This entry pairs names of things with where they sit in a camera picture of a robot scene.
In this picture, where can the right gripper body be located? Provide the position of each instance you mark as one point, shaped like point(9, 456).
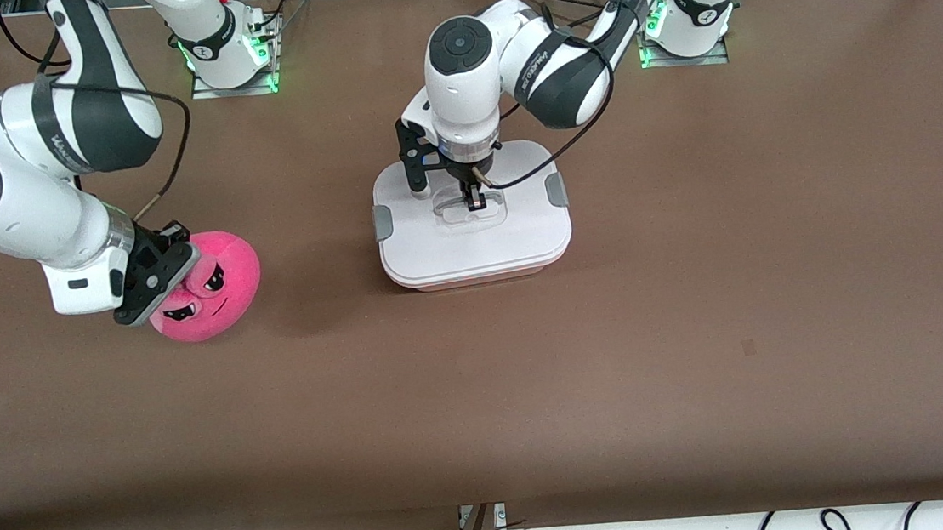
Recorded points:
point(151, 247)

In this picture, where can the pink plush toy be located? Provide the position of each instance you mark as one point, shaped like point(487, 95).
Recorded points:
point(218, 291)

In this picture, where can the white box lid grey clips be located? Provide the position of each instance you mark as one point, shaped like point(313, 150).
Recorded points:
point(478, 239)

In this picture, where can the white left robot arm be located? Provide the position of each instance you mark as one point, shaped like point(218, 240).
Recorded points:
point(556, 61)

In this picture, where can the brown table cover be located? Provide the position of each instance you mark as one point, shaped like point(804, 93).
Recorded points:
point(617, 372)

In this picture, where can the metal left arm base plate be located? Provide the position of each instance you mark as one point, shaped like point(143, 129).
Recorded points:
point(684, 61)

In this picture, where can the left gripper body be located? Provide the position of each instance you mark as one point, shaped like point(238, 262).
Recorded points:
point(461, 172)

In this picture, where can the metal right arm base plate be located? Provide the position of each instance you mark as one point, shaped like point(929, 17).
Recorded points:
point(251, 86)

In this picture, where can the pink translucent plastic box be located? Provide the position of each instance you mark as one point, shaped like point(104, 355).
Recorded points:
point(477, 281)

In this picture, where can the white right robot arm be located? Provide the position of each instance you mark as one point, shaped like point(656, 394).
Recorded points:
point(31, 201)

